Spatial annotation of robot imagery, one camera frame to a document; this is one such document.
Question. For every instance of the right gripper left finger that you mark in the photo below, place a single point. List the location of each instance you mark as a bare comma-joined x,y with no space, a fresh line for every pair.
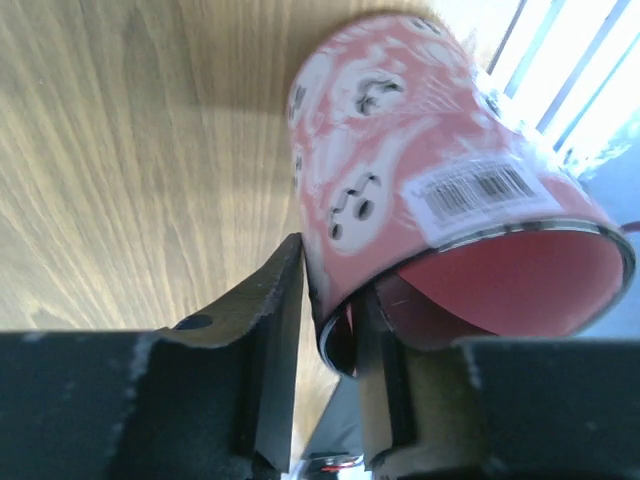
211,398

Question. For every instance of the pink glass mug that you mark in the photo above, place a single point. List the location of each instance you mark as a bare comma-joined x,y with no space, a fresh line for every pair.
412,184

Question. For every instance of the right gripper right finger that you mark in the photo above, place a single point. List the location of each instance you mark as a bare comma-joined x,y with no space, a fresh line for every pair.
491,408

